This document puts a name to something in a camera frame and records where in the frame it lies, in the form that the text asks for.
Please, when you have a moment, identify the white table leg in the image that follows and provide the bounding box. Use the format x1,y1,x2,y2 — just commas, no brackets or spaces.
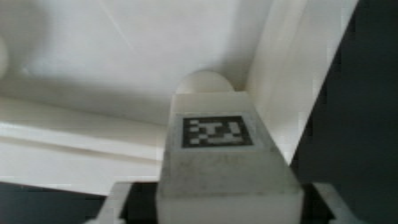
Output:
156,71,304,224

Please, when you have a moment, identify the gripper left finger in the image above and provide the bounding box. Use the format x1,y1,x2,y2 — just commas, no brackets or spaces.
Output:
82,182,158,224

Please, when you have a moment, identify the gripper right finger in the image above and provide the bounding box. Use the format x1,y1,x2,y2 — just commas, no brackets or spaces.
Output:
300,183,355,224

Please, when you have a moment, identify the white square tabletop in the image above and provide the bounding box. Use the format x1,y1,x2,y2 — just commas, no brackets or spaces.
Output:
0,0,359,194

